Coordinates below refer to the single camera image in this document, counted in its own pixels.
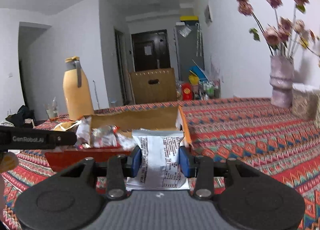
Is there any red canister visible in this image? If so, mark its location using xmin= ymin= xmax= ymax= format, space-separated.
xmin=181 ymin=82 xmax=193 ymax=101

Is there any clear drinking glass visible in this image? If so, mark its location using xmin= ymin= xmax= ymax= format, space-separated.
xmin=46 ymin=98 xmax=59 ymax=121

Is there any wire storage cart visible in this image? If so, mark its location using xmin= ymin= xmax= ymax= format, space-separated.
xmin=199 ymin=79 xmax=221 ymax=100

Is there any yellow thermos jug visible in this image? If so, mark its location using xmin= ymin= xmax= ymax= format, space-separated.
xmin=63 ymin=56 xmax=94 ymax=121

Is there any brown wooden chair back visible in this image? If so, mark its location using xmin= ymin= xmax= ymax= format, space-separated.
xmin=130 ymin=68 xmax=177 ymax=104

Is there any yellow box on fridge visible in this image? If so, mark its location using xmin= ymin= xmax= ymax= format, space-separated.
xmin=180 ymin=15 xmax=199 ymax=21

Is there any woven tissue box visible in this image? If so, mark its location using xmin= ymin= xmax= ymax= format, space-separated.
xmin=292 ymin=83 xmax=319 ymax=120

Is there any dark entrance door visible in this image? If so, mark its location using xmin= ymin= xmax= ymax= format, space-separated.
xmin=131 ymin=30 xmax=171 ymax=72

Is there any red cardboard snack box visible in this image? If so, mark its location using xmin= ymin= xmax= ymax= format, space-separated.
xmin=44 ymin=106 xmax=192 ymax=172

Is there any pink ceramic vase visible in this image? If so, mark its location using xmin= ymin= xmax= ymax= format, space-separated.
xmin=269 ymin=55 xmax=294 ymax=108

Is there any silver white snack packet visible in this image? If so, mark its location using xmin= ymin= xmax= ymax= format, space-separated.
xmin=126 ymin=130 xmax=189 ymax=191

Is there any grey refrigerator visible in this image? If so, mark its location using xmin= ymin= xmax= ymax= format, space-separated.
xmin=175 ymin=23 xmax=204 ymax=81

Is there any patterned red tablecloth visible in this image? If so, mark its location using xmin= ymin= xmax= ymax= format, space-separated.
xmin=1 ymin=98 xmax=319 ymax=229

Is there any dried pink flower bouquet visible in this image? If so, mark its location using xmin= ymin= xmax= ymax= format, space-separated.
xmin=236 ymin=0 xmax=319 ymax=61

